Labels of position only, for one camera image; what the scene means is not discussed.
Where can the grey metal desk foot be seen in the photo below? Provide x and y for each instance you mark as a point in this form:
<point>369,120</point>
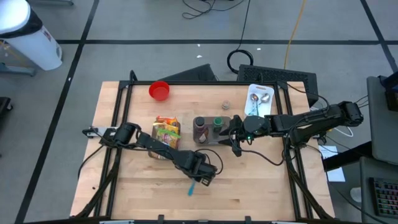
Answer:
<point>49,2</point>

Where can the black perforated computer case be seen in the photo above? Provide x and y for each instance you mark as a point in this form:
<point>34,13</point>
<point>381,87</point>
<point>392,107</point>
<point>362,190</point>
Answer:
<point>280,76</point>

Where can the black support bar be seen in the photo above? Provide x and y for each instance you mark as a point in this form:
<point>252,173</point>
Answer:
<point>342,157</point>

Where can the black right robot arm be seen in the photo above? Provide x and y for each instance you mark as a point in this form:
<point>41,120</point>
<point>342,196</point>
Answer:
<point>311,119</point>

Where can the black desktop device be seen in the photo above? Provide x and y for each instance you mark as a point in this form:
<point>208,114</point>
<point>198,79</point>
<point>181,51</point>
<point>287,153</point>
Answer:
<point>391,93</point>

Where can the white paper sheet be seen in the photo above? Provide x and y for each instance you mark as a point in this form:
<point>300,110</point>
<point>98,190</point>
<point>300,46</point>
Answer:
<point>335,174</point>

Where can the wide grey translucent bin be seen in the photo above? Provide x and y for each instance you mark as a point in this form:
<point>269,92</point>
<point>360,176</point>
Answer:
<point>214,138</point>

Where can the teal plastic spoon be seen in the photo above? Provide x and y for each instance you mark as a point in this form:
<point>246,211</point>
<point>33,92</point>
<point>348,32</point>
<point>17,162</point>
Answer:
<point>191,188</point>

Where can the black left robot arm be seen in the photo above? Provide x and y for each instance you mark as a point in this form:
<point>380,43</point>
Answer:
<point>155,144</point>

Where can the wooden desk grey legs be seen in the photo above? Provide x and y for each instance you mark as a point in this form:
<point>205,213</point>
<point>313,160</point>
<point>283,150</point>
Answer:
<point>15,71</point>

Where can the brown snack pouch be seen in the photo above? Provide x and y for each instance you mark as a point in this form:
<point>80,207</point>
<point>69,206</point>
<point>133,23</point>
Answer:
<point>203,138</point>

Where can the pink backlit keyboard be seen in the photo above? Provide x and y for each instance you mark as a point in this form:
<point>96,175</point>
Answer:
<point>385,196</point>

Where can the red plastic cup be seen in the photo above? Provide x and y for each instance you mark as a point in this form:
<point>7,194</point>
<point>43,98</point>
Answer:
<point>159,90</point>

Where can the white plastic bin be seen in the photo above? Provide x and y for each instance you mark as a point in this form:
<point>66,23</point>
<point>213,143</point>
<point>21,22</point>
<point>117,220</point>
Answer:
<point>270,109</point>

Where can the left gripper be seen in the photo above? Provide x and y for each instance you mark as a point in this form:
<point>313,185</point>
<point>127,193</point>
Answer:
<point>199,166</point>

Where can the green yellow ramen packet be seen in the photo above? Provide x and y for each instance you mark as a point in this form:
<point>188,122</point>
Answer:
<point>169,137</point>

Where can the black lid purple label jar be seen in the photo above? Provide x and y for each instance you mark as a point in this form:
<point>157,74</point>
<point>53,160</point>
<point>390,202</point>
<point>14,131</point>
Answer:
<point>200,122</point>

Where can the black wedge panel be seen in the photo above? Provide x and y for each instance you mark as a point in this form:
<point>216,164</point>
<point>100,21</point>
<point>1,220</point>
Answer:
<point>196,74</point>

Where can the long grey translucent bin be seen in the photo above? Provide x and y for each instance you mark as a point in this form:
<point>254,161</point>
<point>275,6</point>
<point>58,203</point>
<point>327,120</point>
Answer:
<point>154,137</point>

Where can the white computer mouse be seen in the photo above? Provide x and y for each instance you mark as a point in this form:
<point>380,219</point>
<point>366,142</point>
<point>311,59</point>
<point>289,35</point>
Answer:
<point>356,194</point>

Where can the grey keyboard desk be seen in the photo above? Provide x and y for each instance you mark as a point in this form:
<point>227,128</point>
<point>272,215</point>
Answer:
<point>379,166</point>

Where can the green lid oregano jar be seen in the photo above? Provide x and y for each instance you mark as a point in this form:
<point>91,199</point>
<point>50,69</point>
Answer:
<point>217,122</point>

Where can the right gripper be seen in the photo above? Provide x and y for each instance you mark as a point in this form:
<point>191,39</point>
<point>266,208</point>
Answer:
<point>237,133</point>

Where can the white trash can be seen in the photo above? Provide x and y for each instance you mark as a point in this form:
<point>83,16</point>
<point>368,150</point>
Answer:
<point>31,46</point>

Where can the purple iridescent spoon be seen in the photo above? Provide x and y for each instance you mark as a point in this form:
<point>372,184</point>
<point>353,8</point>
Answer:
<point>254,97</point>

